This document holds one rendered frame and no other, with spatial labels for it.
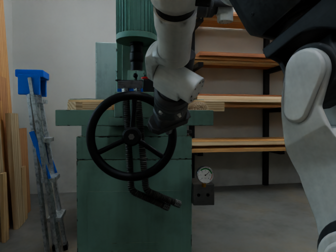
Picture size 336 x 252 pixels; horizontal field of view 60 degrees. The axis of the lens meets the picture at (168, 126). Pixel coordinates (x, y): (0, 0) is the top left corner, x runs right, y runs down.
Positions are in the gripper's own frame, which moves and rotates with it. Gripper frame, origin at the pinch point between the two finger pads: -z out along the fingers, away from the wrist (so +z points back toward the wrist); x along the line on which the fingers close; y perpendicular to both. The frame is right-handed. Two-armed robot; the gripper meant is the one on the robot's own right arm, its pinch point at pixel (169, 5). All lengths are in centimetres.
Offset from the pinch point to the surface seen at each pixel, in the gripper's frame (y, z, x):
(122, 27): 7.9, -19.6, 4.3
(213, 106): 36.6, 19.5, 19.9
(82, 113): 29, -34, 34
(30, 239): 162, -95, 8
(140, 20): 4.9, -12.1, 4.4
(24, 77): 52, -82, -31
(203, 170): 43, 11, 52
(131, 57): 19.3, -16.0, 8.2
